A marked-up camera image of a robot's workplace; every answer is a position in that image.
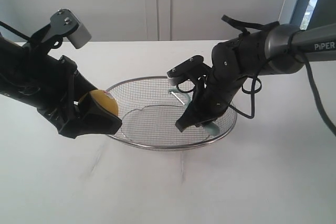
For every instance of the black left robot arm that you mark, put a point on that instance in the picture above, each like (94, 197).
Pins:
(10, 56)

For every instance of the yellow lemon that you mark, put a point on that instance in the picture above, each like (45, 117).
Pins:
(104, 99)

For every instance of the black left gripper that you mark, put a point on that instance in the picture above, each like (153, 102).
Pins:
(54, 87)

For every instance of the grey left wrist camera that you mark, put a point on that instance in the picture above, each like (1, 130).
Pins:
(63, 24)

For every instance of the teal handled peeler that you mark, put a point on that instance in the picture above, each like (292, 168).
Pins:
(211, 128)

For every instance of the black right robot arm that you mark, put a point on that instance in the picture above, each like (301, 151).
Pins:
(259, 50)

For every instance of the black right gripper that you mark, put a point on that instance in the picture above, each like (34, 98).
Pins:
(210, 103)

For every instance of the oval steel mesh basket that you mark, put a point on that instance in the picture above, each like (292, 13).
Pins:
(148, 113)

